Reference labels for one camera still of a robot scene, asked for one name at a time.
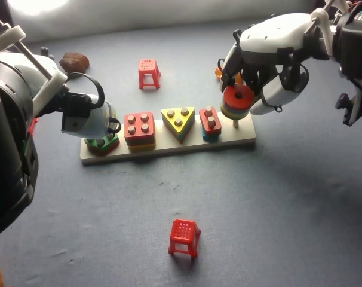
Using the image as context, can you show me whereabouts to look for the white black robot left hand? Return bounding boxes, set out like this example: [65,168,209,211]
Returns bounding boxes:
[60,72,122,140]

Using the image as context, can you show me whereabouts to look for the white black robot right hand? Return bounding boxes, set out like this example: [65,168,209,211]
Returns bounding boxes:
[218,12,316,116]

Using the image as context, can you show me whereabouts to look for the colourful wooden rings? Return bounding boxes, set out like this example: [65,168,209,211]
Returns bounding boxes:
[219,84,254,121]

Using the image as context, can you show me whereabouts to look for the green cross block stack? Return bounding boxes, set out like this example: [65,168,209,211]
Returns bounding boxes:
[84,133,121,157]

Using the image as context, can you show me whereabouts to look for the red square block stack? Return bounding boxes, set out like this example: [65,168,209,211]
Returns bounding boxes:
[123,111,157,153]

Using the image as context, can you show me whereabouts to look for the yellow triangle block stack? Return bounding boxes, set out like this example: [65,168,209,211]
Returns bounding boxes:
[160,106,196,145]

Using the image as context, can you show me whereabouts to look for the red oblong block stack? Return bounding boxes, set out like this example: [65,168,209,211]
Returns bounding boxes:
[198,106,223,144]

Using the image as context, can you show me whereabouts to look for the brown lumpy toy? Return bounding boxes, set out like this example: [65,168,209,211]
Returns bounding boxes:
[59,52,90,74]

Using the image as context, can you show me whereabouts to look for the small red plastic toy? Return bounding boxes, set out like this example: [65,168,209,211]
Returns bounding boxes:
[29,117,39,138]

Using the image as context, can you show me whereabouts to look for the small orange toy piece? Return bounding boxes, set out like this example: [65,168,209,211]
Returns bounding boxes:
[214,66,244,85]

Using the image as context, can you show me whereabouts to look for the red plastic toy stool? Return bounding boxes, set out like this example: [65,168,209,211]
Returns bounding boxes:
[138,58,162,90]
[168,219,201,259]

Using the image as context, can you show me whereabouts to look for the cream wooden peg board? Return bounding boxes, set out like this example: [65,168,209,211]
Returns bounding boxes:
[80,112,256,166]

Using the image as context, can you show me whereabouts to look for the grey table cloth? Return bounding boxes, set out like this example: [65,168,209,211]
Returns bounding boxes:
[0,20,362,287]

